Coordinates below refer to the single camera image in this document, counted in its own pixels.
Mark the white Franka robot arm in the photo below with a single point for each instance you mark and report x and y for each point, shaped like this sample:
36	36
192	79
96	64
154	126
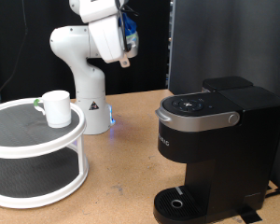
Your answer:
87	87

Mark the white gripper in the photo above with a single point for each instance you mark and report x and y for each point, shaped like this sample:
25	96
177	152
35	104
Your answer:
107	40

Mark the white two-tier turntable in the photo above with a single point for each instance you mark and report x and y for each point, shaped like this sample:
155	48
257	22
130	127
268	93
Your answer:
37	148

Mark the black tape strip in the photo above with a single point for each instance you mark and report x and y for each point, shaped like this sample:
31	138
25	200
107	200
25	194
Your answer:
250	215

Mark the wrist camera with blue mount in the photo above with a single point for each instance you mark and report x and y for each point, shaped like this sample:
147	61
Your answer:
132	39

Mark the dark grey partition panel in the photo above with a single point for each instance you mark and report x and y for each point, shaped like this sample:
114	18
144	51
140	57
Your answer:
224	37

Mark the black grip liner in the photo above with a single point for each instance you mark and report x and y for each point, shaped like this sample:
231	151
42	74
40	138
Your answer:
9	124
31	174

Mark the black Keurig coffee machine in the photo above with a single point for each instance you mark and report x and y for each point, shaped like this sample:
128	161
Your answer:
233	155

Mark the white mug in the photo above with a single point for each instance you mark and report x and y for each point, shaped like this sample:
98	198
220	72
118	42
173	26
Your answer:
57	109

